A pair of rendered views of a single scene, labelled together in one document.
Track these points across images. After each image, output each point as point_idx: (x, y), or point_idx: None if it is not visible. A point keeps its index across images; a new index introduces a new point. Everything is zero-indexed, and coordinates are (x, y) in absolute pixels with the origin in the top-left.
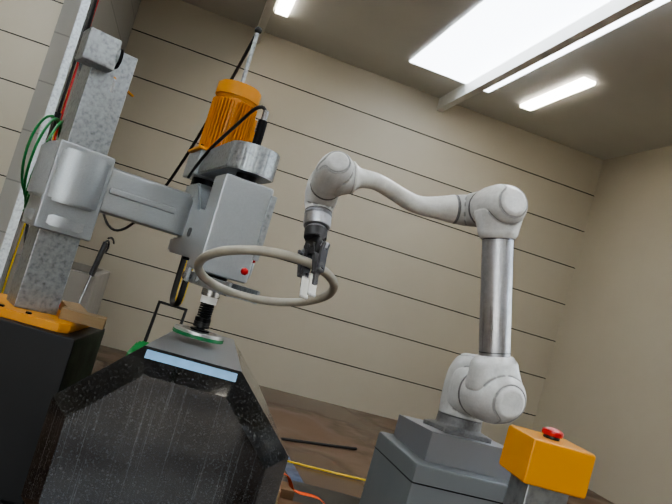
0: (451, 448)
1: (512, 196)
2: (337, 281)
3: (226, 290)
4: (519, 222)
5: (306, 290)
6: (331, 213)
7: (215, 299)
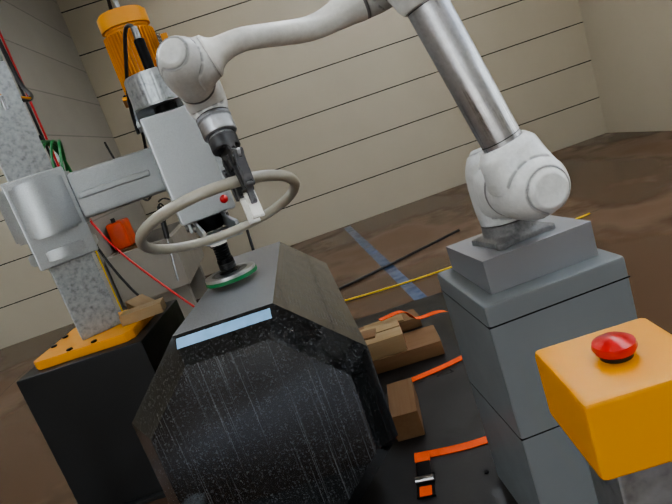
0: (513, 264)
1: None
2: (286, 173)
3: (203, 242)
4: None
5: None
6: (225, 109)
7: None
